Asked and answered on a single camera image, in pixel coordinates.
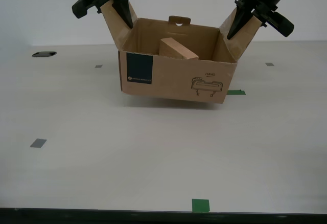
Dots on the light wooden block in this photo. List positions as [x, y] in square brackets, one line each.
[176, 50]

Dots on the brown cardboard box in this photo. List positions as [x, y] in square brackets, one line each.
[173, 80]

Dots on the grey tape square marker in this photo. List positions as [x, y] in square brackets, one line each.
[98, 66]
[269, 64]
[38, 143]

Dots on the green tape strip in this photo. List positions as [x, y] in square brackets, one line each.
[236, 92]

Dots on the small green tape piece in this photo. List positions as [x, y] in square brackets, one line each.
[200, 205]

